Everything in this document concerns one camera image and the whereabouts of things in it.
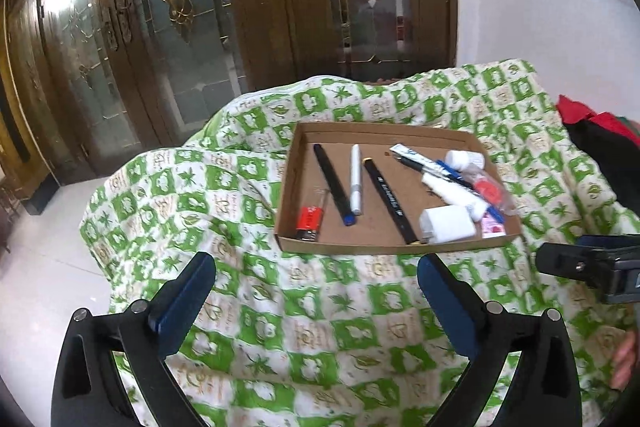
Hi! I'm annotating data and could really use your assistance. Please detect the shallow cardboard tray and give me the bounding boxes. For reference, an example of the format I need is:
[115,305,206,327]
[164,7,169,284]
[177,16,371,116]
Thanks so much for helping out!
[275,122,525,254]

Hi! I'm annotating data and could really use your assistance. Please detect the black marker with blue cap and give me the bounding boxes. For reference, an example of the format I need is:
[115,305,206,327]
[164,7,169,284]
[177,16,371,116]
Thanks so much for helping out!
[313,143,358,228]

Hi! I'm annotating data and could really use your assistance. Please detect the person's right hand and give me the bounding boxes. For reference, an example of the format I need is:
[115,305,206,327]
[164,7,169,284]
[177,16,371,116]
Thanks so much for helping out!
[612,327,640,392]

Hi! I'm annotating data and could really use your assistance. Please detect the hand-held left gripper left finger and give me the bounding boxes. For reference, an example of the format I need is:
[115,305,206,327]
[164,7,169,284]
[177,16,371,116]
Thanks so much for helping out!
[50,251,217,427]

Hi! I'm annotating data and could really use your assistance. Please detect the black cloth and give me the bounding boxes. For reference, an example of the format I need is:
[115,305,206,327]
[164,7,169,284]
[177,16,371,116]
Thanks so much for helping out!
[567,114,640,208]

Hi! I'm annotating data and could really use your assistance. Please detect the small white box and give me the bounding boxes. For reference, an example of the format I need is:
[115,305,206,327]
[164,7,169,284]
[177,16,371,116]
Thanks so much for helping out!
[418,205,477,244]

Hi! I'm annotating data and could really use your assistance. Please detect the white tube with blue print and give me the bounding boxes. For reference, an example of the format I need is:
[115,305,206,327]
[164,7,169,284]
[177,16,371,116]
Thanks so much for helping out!
[389,144,437,168]

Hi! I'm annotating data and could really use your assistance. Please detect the white pill bottle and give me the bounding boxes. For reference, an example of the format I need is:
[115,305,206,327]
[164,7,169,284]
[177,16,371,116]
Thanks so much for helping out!
[444,150,487,172]

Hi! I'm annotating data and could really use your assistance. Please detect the blue pen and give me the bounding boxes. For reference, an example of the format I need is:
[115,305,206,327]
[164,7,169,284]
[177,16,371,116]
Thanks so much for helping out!
[434,159,502,219]

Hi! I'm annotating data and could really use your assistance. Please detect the green white printed blanket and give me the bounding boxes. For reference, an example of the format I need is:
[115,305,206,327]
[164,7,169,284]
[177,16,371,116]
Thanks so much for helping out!
[80,59,640,427]

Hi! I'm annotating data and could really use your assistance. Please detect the small glass bottle red label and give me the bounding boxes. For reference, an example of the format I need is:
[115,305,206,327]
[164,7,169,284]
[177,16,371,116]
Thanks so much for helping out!
[294,187,327,244]

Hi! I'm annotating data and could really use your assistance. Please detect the black gel pen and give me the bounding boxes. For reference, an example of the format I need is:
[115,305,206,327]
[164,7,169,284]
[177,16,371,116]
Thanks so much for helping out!
[397,156,437,182]

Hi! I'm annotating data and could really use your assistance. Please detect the white spray bottle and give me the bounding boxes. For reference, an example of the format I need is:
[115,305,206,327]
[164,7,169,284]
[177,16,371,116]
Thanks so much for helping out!
[421,171,489,216]

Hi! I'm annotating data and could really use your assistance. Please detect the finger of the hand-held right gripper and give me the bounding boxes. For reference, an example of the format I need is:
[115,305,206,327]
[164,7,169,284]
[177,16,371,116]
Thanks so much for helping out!
[574,234,640,251]
[537,242,610,282]

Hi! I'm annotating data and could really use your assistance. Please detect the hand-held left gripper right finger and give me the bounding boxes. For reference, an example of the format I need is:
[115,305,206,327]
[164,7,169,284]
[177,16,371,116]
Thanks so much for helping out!
[417,252,583,427]

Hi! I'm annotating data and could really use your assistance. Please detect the white pen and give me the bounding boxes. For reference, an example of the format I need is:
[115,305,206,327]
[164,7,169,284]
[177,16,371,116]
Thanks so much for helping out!
[348,144,364,216]

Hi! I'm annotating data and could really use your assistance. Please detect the black marker with yellow ends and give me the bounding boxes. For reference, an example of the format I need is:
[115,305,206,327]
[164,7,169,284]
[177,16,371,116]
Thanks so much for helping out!
[362,156,422,246]

